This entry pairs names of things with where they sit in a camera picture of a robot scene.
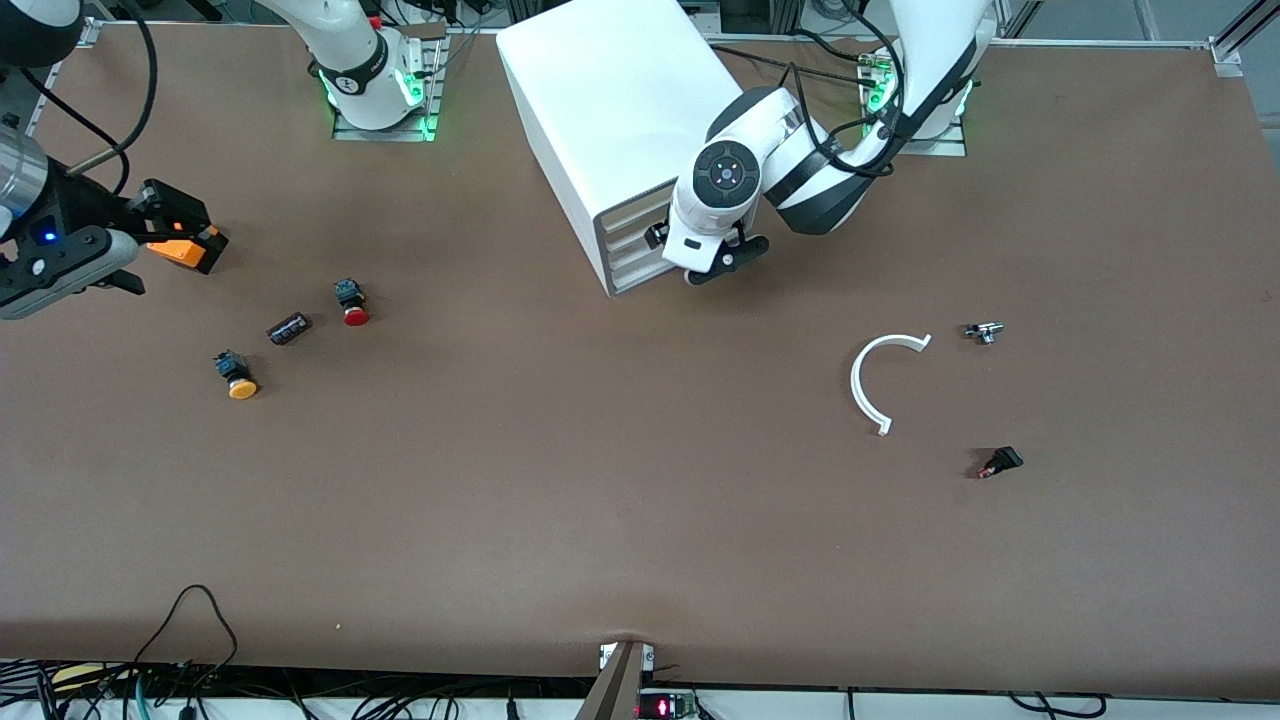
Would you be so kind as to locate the device with red display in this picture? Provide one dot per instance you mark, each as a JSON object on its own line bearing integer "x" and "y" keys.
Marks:
{"x": 665, "y": 707}

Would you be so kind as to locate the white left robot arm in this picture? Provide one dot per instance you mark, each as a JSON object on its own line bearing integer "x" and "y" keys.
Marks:
{"x": 940, "y": 60}

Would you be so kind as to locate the black cylindrical capacitor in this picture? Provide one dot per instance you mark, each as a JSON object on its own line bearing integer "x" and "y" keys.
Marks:
{"x": 289, "y": 328}

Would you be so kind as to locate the small black rocker switch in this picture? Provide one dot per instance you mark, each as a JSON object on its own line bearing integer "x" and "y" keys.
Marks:
{"x": 1005, "y": 459}

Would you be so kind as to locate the yellow mushroom push button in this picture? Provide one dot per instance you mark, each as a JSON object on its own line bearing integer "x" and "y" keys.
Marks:
{"x": 240, "y": 388}

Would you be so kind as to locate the aluminium frame corner bracket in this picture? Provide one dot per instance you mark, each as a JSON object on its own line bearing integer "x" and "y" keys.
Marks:
{"x": 92, "y": 35}
{"x": 1225, "y": 55}

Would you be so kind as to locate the grey camera support post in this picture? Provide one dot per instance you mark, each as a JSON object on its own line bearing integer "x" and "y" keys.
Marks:
{"x": 615, "y": 690}

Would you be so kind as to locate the small silver metal part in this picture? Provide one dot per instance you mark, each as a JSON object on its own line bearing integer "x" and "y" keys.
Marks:
{"x": 985, "y": 331}

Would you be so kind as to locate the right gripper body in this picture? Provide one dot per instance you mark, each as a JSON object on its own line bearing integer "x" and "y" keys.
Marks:
{"x": 85, "y": 208}

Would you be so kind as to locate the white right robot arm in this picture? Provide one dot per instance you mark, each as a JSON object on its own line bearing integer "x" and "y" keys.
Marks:
{"x": 350, "y": 40}

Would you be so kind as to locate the aluminium table edge rail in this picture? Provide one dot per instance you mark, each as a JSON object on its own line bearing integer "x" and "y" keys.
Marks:
{"x": 30, "y": 112}

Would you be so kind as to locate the orange box with hole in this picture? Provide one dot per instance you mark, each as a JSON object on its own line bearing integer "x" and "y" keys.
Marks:
{"x": 200, "y": 250}

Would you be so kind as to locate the red mushroom push button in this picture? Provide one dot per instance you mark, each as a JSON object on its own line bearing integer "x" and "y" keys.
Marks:
{"x": 355, "y": 316}

